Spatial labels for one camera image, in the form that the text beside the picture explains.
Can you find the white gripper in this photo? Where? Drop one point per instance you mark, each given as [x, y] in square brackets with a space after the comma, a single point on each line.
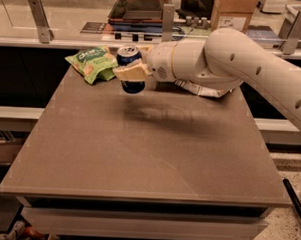
[160, 61]

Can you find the blue pepsi can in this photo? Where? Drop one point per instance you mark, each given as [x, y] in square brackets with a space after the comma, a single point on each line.
[125, 55]

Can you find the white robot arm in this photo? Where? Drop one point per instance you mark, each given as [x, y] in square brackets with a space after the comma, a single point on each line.
[223, 61]

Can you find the green rice chip bag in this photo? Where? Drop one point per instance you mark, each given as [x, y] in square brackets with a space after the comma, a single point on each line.
[94, 63]

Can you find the brown chip bag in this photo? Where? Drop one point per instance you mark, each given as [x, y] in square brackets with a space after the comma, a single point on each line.
[201, 90]

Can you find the dark tray with orange rim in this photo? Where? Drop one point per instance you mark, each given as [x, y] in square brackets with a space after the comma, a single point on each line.
[144, 12]

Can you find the cardboard box with label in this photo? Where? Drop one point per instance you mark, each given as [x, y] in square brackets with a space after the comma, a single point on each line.
[232, 13]

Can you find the grey table drawer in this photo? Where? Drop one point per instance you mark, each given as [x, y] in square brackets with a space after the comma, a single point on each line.
[142, 225]

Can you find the snack packets under table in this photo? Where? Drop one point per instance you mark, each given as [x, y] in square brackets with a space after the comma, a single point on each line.
[21, 231]

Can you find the black pole on floor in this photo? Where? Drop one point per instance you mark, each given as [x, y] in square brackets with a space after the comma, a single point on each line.
[294, 198]

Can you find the middle metal glass bracket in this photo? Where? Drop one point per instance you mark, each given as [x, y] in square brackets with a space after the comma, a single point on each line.
[168, 22]

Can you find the metal glass bracket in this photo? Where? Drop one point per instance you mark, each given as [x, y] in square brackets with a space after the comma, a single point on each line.
[44, 31]
[290, 36]
[168, 22]

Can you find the left metal glass bracket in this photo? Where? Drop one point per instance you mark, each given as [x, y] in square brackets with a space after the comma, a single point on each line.
[44, 31]

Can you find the right metal glass bracket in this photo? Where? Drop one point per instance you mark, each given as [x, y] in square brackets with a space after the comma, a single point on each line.
[290, 36]

